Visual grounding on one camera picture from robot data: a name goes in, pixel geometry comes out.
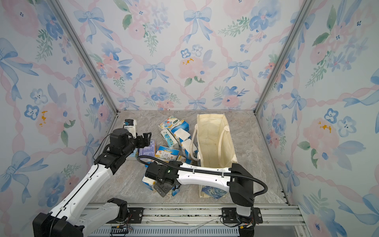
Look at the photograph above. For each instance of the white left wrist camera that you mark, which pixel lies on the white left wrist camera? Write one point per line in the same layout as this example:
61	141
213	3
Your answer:
130	125

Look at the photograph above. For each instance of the blue white tissue pack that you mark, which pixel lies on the blue white tissue pack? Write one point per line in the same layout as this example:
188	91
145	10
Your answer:
180	130
175	190
148	183

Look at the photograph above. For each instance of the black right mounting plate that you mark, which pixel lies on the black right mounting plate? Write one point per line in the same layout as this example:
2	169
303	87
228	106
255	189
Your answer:
230	216

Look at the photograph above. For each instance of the blue white tissue pack front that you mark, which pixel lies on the blue white tissue pack front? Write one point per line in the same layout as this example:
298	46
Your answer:
175	190

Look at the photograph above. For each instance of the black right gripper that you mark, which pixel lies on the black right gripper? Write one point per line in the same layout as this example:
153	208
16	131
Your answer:
160	188

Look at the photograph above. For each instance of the cream canvas tote bag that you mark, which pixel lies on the cream canvas tote bag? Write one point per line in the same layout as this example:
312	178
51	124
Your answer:
212	145

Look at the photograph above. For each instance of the blue tissue pack near bag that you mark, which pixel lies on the blue tissue pack near bag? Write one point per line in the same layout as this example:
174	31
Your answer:
189	148

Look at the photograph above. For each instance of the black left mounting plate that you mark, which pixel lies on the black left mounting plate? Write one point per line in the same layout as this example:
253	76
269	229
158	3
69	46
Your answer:
134	216

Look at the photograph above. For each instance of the right aluminium corner post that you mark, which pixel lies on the right aluminium corner post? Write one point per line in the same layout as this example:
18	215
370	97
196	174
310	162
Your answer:
299	21

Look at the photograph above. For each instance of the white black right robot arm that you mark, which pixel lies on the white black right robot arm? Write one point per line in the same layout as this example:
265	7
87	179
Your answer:
236	180

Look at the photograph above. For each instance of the purple tissue pack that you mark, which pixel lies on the purple tissue pack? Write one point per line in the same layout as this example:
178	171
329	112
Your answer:
149	150

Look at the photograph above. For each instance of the blue cartoon tissue pack centre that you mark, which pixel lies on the blue cartoon tissue pack centre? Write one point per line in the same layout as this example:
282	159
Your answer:
167	154

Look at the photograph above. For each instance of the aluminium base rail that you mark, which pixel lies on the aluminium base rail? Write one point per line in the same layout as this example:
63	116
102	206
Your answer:
192	214

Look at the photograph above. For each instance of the teal tissue pack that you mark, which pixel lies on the teal tissue pack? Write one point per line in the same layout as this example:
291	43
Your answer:
169	139

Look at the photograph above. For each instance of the left aluminium corner post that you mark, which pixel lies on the left aluminium corner post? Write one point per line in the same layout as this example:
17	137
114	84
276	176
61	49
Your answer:
84	56

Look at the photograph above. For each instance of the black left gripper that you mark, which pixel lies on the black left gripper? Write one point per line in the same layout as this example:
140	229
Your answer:
143	144

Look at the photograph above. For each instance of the black mounting plate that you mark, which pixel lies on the black mounting plate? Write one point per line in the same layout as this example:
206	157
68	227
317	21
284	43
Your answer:
230	216
134	216

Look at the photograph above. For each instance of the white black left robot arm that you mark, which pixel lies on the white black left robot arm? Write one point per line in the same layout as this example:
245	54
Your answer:
66	219

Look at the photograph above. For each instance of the aluminium corner post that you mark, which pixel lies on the aluminium corner post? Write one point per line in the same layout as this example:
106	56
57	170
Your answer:
299	21
84	56

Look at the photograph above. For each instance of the blue white tissue pack back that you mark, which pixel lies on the blue white tissue pack back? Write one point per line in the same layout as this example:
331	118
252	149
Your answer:
180	130

